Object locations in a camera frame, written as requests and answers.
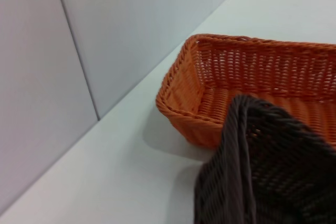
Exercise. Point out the orange woven basket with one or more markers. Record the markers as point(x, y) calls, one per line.
point(236, 66)

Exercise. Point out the dark brown woven basket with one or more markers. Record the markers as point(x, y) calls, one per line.
point(273, 176)

